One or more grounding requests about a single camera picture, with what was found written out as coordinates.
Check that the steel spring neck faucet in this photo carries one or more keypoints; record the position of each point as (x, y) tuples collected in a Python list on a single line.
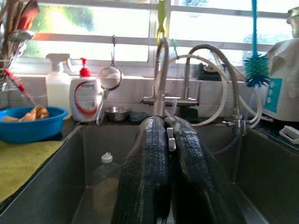
[(161, 81)]

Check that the clear bottle with white cap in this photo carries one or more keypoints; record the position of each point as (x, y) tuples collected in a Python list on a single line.
[(106, 177)]

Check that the steel ladle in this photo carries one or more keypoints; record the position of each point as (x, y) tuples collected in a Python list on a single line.
[(21, 36)]

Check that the white appliance with teal panel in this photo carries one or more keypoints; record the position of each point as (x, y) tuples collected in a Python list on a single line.
[(278, 100)]

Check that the blue plastic bowl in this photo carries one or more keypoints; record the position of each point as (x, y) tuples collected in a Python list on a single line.
[(30, 130)]

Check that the yellow dish cloth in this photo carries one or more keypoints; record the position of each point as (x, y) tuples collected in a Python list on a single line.
[(21, 163)]

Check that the white plastic holder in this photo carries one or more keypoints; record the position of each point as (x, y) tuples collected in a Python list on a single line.
[(289, 134)]

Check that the tan peel scraps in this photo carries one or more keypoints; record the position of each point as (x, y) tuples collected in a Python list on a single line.
[(35, 113)]

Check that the small steel bowl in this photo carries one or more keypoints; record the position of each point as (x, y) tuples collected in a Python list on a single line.
[(118, 113)]

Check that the steel mesh strainer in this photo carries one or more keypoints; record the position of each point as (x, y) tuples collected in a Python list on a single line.
[(109, 78)]

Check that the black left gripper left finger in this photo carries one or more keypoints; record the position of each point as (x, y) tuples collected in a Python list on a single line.
[(144, 175)]

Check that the white spray bottle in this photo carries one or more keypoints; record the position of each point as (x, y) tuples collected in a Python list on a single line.
[(57, 88)]

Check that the blue bottle brush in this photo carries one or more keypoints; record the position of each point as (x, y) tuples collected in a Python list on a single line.
[(257, 70)]

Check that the teal tie strip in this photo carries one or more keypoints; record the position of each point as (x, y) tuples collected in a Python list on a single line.
[(175, 46)]

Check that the shiny steel pot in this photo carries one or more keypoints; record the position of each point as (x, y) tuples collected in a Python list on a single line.
[(293, 18)]

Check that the stainless steel sink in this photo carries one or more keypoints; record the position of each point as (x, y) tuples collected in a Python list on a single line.
[(58, 186)]

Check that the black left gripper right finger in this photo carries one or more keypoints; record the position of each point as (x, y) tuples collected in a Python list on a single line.
[(194, 175)]

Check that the white red pump soap bottle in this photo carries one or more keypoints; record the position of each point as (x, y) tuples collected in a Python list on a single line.
[(84, 98)]

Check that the white window frame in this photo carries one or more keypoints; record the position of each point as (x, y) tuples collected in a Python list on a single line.
[(151, 28)]

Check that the grey scrub pad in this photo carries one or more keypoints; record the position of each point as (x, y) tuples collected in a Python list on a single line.
[(137, 116)]

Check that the black plastic box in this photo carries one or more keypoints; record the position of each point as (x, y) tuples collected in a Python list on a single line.
[(205, 71)]

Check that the green hanging clip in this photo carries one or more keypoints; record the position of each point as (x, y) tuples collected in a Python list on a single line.
[(161, 18)]

